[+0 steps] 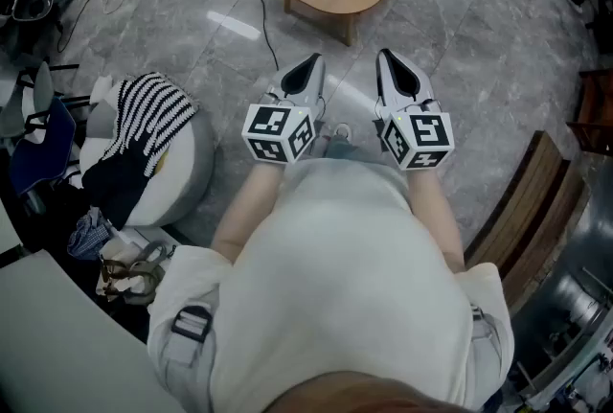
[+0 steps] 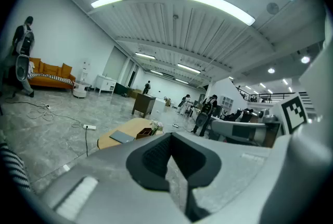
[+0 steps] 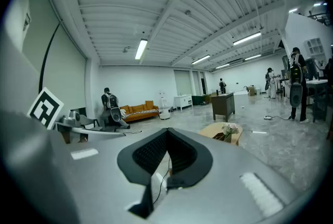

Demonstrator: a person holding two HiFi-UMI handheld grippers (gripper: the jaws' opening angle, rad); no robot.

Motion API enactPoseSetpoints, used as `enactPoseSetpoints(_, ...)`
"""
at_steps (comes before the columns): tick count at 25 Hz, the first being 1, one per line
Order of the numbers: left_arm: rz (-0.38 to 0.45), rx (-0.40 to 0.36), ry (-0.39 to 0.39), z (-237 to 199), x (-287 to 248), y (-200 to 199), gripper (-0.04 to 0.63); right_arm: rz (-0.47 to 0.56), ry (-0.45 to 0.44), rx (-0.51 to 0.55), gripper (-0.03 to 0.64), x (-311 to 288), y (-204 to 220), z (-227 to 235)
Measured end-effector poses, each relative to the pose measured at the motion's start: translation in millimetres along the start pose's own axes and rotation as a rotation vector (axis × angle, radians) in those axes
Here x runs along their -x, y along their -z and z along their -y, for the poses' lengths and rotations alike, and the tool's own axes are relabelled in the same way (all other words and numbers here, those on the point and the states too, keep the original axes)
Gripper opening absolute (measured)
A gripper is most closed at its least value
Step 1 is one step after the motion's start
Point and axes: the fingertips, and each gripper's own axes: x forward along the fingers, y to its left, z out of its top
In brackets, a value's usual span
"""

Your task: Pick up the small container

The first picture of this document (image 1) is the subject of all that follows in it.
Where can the person's blue jeans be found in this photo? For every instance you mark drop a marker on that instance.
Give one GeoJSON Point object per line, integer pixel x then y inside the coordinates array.
{"type": "Point", "coordinates": [349, 150]}

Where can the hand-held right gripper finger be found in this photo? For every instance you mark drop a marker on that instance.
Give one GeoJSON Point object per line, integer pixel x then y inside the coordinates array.
{"type": "Point", "coordinates": [421, 83]}
{"type": "Point", "coordinates": [383, 80]}

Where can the grey chair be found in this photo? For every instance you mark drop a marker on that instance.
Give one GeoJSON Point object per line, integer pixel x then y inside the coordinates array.
{"type": "Point", "coordinates": [42, 83]}

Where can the dark wooden chair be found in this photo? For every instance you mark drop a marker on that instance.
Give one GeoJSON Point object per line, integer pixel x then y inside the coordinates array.
{"type": "Point", "coordinates": [596, 133]}

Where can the wooden slatted bench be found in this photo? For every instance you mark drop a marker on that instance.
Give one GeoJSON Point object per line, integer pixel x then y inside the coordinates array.
{"type": "Point", "coordinates": [527, 210]}

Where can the white counter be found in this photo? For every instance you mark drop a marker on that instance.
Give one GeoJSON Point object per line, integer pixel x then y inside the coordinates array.
{"type": "Point", "coordinates": [57, 344]}

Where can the grey round pouf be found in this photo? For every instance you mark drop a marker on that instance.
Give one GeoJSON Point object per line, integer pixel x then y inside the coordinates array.
{"type": "Point", "coordinates": [187, 171]}

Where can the black clothing pile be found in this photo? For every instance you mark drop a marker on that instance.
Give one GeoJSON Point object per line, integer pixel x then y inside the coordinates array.
{"type": "Point", "coordinates": [52, 214]}

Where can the grey oval bowl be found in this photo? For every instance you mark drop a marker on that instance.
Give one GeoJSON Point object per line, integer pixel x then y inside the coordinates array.
{"type": "Point", "coordinates": [31, 6]}

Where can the blue checked cloth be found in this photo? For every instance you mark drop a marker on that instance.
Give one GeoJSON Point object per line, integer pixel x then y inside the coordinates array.
{"type": "Point", "coordinates": [88, 234]}

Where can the grey metal machine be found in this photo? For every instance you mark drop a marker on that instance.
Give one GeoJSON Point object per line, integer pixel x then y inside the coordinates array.
{"type": "Point", "coordinates": [574, 296]}

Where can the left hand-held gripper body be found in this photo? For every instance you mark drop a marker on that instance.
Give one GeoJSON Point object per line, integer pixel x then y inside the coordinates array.
{"type": "Point", "coordinates": [268, 123]}

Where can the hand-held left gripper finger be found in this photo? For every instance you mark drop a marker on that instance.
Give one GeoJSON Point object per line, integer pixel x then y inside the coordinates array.
{"type": "Point", "coordinates": [280, 78]}
{"type": "Point", "coordinates": [320, 80]}

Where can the person's white shoe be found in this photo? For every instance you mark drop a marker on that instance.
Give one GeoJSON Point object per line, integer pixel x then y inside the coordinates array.
{"type": "Point", "coordinates": [343, 130]}

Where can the person's right forearm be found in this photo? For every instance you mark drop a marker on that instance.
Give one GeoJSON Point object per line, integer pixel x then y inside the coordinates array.
{"type": "Point", "coordinates": [431, 210]}

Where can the person's white shirt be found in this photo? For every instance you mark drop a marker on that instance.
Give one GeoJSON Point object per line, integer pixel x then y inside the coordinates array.
{"type": "Point", "coordinates": [335, 282]}

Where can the person's left forearm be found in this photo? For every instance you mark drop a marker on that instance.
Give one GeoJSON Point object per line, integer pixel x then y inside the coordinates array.
{"type": "Point", "coordinates": [249, 205]}

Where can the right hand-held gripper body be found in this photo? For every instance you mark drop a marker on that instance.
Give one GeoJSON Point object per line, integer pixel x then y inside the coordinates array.
{"type": "Point", "coordinates": [431, 130]}

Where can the blue chair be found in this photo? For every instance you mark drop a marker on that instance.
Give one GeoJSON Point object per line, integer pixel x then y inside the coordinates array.
{"type": "Point", "coordinates": [45, 147]}

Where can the black white striped knit garment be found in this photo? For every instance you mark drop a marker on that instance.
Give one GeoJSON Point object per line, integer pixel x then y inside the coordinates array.
{"type": "Point", "coordinates": [148, 114]}

